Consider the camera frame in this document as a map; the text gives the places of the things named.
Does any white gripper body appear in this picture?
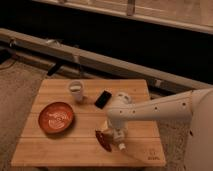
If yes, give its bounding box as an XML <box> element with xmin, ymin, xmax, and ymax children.
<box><xmin>107</xmin><ymin>120</ymin><xmax>127</xmax><ymax>142</ymax></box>

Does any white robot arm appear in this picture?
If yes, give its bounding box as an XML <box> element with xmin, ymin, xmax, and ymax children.
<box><xmin>107</xmin><ymin>88</ymin><xmax>213</xmax><ymax>171</ymax></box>

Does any black phone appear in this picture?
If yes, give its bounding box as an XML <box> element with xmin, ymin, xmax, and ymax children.
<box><xmin>95</xmin><ymin>91</ymin><xmax>112</xmax><ymax>109</ymax></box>

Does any white cup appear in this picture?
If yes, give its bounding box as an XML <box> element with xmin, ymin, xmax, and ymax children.
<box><xmin>68</xmin><ymin>81</ymin><xmax>83</xmax><ymax>102</ymax></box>

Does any wooden table board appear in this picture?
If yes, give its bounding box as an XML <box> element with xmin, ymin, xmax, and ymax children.
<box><xmin>11</xmin><ymin>79</ymin><xmax>166</xmax><ymax>167</ymax></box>

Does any orange ceramic bowl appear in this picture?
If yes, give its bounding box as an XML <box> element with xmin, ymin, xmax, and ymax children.
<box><xmin>38</xmin><ymin>102</ymin><xmax>74</xmax><ymax>134</ymax></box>

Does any black object on floor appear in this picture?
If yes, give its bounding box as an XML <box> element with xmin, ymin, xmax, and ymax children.
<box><xmin>47</xmin><ymin>63</ymin><xmax>62</xmax><ymax>76</ymax></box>

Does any metal floor rail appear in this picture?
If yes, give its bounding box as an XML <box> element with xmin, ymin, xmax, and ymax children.
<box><xmin>0</xmin><ymin>28</ymin><xmax>213</xmax><ymax>93</ymax></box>

